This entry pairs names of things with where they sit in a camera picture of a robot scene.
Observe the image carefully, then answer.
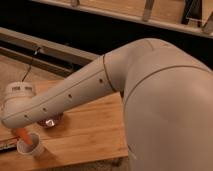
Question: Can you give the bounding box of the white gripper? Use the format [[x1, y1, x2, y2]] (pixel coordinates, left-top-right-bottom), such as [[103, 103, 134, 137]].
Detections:
[[3, 82, 36, 110]]

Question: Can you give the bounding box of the orange pepper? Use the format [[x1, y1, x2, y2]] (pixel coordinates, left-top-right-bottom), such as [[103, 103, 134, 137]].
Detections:
[[12, 128, 33, 145]]

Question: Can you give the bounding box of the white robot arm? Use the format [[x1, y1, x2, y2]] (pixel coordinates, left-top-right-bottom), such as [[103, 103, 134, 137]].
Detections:
[[2, 38, 213, 171]]

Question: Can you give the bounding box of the white ceramic cup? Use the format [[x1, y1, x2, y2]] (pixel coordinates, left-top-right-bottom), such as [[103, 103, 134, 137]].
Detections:
[[17, 132, 45, 157]]

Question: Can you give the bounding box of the dark brown bowl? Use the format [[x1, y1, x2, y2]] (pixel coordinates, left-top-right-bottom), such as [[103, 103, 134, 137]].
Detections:
[[37, 114, 63, 128]]

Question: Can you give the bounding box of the dark flat object at edge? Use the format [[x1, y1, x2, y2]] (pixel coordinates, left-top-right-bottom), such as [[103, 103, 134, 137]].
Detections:
[[0, 138, 18, 153]]

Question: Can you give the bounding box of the bamboo cutting board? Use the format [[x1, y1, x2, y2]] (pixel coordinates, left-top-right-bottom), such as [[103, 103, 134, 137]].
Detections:
[[0, 79, 129, 171]]

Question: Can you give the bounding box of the black cable left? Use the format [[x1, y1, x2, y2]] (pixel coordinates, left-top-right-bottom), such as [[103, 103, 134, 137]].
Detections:
[[21, 47, 44, 83]]

